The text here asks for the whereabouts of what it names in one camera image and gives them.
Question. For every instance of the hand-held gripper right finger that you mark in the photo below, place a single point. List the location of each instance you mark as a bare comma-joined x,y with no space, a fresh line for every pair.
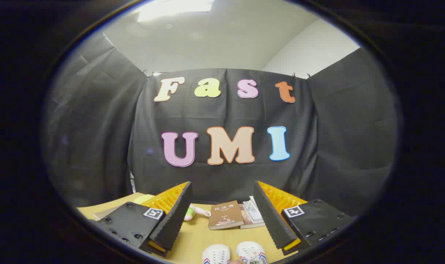
272,216

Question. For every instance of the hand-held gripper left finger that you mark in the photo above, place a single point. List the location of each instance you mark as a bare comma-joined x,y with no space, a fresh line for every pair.
172,216

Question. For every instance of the white canvas shoe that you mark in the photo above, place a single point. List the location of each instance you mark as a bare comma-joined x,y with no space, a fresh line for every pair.
251,252
216,255

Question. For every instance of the cream storage box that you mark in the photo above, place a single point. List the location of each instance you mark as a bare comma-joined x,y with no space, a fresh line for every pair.
103,213

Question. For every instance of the grey patterned white book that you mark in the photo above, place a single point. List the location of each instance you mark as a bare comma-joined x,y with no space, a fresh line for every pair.
252,213

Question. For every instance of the pink plush toy green shirt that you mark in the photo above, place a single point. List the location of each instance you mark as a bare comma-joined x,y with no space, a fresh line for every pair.
193,212

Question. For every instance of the yellow plush ball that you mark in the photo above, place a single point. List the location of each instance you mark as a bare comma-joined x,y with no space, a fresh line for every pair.
143,199

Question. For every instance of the brown cover book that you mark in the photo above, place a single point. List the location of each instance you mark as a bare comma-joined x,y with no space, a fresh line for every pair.
224,214

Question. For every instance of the white patterned strip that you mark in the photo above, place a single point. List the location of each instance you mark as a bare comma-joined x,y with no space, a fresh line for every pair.
131,181

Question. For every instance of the ceiling light panel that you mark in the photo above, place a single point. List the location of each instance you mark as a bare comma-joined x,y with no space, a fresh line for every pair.
174,9

